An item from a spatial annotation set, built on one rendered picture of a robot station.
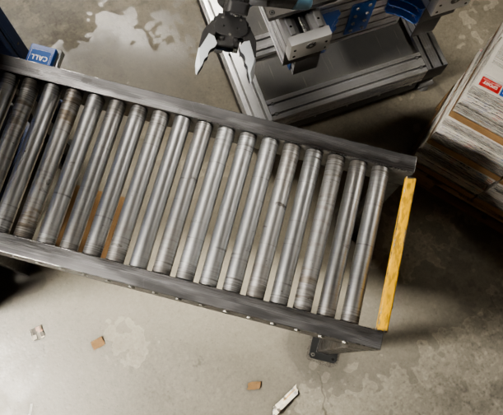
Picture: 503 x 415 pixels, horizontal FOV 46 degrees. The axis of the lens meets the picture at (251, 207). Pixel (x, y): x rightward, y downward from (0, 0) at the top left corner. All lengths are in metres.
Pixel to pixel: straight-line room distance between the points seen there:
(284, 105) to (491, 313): 1.17
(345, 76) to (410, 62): 0.28
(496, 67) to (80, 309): 1.71
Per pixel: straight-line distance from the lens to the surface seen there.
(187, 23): 2.79
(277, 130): 1.69
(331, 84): 2.42
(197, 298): 1.57
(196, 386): 2.36
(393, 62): 2.52
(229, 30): 1.31
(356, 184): 1.67
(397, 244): 1.63
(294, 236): 1.60
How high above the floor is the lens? 2.36
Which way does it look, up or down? 75 degrees down
